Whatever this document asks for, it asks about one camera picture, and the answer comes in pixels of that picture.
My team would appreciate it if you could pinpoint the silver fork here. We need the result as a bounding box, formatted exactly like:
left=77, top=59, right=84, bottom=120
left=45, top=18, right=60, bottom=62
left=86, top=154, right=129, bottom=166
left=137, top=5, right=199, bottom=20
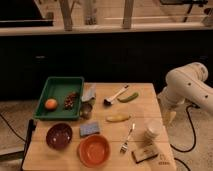
left=120, top=123, right=135, bottom=154

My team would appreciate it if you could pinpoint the black brown rectangular block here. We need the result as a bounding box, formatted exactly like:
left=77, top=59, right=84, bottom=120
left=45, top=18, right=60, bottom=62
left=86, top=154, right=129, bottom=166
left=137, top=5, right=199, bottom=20
left=132, top=148, right=158, bottom=164

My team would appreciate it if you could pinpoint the purple bowl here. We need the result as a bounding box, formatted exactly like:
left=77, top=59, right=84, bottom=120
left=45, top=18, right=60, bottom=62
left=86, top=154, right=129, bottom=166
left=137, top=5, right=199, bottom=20
left=46, top=123, right=73, bottom=150

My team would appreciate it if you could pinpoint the orange fruit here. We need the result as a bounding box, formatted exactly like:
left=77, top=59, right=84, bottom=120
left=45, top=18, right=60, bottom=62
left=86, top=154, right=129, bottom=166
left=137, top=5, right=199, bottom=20
left=45, top=98, right=58, bottom=110

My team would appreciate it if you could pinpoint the green plastic tray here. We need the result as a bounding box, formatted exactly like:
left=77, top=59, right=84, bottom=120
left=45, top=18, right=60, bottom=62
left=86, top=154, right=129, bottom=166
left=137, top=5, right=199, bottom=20
left=34, top=77, right=84, bottom=121

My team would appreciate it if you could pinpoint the grey crumpled cloth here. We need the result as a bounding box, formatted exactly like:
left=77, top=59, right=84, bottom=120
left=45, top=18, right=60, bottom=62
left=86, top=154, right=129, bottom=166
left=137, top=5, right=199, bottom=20
left=81, top=84, right=96, bottom=102

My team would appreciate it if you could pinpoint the green cucumber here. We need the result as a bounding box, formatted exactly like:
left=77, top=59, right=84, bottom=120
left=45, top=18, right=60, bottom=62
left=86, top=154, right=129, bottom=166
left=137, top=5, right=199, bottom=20
left=117, top=92, right=139, bottom=103

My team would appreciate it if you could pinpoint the white paper cup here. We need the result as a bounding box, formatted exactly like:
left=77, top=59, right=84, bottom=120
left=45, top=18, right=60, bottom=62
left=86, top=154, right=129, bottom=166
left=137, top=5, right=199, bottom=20
left=144, top=120, right=163, bottom=144

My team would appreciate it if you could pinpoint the orange bowl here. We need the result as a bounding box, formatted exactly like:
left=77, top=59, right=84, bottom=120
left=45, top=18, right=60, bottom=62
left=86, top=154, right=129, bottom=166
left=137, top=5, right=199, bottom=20
left=78, top=134, right=111, bottom=168

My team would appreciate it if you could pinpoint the yellow banana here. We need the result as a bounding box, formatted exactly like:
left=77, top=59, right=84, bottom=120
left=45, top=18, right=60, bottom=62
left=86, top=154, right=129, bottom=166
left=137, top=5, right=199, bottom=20
left=106, top=115, right=131, bottom=122

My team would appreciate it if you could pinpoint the brown grape bunch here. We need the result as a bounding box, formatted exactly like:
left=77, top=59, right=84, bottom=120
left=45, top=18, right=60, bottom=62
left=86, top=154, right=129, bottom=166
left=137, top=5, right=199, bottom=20
left=64, top=92, right=78, bottom=110

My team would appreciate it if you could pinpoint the blue sponge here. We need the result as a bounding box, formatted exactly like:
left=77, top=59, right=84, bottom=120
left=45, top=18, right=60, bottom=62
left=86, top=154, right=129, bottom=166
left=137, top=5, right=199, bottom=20
left=80, top=122, right=100, bottom=137

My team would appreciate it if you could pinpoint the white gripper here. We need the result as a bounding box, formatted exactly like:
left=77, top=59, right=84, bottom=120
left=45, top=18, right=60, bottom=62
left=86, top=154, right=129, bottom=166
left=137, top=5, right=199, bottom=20
left=159, top=98, right=177, bottom=126

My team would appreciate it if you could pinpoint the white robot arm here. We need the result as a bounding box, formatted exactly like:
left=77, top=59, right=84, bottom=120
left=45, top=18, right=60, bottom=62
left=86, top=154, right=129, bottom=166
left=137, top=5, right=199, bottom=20
left=157, top=62, right=213, bottom=126

